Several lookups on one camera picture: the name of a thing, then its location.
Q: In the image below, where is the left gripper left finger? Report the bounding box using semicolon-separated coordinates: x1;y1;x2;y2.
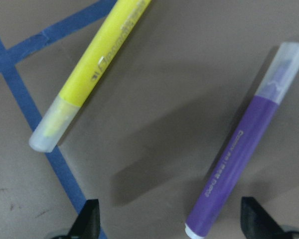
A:
66;199;101;239

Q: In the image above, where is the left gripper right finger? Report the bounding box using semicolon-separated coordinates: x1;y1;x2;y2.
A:
240;197;285;239

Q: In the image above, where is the yellow highlighter pen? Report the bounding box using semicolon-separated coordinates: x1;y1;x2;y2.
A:
29;0;150;152

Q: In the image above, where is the purple highlighter pen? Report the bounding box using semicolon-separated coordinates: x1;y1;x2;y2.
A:
185;42;299;239

